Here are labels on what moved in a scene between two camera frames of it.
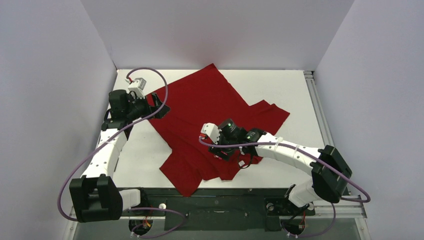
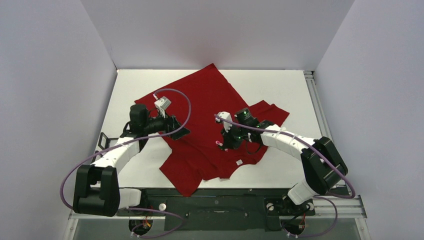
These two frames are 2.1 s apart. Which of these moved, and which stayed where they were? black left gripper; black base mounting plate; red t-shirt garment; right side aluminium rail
Moved: black left gripper
Stayed: red t-shirt garment; right side aluminium rail; black base mounting plate
